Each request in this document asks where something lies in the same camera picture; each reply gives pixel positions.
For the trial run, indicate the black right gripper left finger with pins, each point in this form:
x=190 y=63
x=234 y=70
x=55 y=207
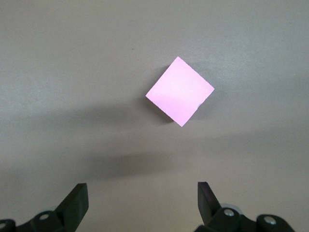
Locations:
x=72 y=207

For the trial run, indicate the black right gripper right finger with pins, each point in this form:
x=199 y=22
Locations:
x=208 y=207

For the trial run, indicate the light pink foam cube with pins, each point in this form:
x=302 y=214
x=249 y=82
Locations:
x=179 y=91

